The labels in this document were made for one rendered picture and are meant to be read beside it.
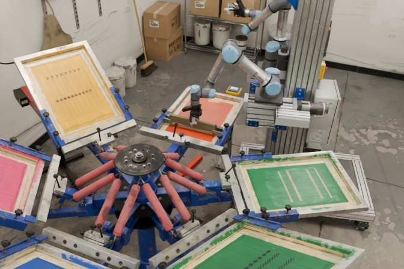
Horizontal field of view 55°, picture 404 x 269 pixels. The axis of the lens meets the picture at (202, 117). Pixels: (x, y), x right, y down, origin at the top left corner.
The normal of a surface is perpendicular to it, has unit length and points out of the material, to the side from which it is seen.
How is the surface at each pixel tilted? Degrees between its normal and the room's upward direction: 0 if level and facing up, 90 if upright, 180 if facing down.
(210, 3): 90
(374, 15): 90
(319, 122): 90
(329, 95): 0
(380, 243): 0
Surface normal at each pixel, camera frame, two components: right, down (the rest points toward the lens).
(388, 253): 0.02, -0.82
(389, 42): -0.36, 0.52
